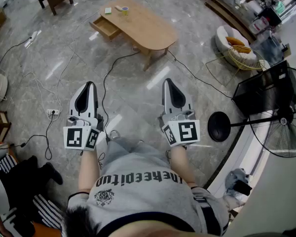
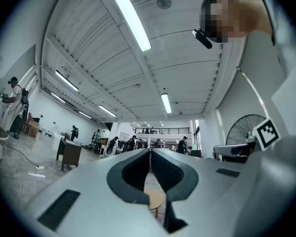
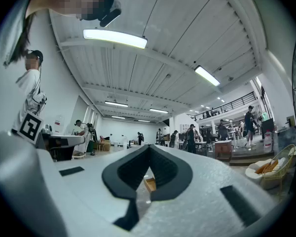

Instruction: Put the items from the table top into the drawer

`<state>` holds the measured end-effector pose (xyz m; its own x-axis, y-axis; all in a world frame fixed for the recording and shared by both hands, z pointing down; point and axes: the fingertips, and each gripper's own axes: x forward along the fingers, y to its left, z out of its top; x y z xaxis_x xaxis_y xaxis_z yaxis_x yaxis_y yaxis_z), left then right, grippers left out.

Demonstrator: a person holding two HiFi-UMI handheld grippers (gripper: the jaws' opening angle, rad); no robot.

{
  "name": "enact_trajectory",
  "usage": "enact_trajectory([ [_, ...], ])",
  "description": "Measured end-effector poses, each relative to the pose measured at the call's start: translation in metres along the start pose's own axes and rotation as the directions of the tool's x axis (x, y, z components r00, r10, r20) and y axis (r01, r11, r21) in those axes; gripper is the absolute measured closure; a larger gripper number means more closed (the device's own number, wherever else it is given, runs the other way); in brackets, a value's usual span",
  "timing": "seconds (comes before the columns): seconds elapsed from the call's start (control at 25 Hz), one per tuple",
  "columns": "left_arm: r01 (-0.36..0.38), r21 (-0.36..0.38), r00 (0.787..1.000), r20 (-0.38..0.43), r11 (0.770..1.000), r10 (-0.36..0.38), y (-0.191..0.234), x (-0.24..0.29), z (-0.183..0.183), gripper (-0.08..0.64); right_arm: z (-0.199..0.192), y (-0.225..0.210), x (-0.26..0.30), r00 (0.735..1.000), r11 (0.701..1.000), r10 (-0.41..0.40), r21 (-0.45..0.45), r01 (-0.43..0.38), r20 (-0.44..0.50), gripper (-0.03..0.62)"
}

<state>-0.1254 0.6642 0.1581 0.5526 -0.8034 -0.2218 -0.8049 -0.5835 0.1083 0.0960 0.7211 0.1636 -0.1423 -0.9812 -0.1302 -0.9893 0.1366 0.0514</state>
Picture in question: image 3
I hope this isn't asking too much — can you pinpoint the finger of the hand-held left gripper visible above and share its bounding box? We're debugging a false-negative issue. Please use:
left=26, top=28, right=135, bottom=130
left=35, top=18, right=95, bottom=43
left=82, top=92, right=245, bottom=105
left=51, top=135, right=86, bottom=161

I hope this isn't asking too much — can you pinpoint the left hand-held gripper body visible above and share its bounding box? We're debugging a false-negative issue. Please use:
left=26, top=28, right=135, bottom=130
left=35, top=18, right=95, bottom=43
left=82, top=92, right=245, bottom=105
left=11, top=111, right=56, bottom=162

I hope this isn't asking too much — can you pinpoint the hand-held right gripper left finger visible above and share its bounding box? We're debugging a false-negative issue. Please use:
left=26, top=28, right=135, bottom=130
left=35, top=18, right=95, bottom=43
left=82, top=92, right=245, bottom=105
left=40, top=144, right=151, bottom=237

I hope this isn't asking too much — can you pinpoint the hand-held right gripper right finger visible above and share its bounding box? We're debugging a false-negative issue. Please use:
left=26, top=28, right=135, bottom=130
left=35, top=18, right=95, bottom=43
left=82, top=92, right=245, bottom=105
left=133, top=144, right=282, bottom=237

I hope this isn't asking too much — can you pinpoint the light wooden white-topped cabinet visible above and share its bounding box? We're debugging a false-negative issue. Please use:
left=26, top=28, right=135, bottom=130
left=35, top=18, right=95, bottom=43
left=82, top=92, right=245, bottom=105
left=214, top=140, right=234, bottom=161

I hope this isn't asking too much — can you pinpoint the white table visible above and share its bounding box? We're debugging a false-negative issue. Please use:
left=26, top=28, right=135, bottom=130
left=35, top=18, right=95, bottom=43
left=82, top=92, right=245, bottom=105
left=178, top=141, right=207, bottom=156

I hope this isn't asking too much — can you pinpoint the dark step platform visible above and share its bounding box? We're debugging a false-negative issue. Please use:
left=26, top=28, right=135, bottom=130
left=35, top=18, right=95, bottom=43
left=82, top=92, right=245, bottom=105
left=228, top=151, right=277, bottom=166

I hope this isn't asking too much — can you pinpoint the orange pillow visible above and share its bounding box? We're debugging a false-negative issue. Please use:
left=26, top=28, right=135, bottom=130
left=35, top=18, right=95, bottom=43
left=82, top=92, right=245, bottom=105
left=256, top=160, right=279, bottom=175

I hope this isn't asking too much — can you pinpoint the dark wooden rack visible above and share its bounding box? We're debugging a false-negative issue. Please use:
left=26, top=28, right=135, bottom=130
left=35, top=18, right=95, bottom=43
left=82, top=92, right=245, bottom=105
left=155, top=133, right=171, bottom=147

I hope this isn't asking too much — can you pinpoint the clear plastic jug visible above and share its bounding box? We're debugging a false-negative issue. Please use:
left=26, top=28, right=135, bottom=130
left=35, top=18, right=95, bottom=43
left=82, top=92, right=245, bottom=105
left=263, top=129, right=273, bottom=148

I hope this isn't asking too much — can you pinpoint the black mezzanine railing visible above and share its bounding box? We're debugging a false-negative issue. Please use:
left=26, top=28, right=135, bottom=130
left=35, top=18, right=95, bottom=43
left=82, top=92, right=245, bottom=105
left=194, top=92, right=258, bottom=121

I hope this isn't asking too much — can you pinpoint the blue gray patterned board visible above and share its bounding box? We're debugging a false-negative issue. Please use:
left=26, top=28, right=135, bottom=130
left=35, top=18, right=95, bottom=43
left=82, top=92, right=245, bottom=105
left=273, top=126, right=296, bottom=156

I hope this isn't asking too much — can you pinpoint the person's gray shirt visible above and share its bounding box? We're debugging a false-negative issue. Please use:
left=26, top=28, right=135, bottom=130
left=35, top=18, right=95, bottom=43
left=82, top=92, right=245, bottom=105
left=0, top=0, right=39, bottom=68

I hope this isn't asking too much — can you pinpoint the black head camera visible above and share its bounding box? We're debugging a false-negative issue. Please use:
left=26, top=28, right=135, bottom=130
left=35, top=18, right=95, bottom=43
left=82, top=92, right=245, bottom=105
left=99, top=0, right=122, bottom=28

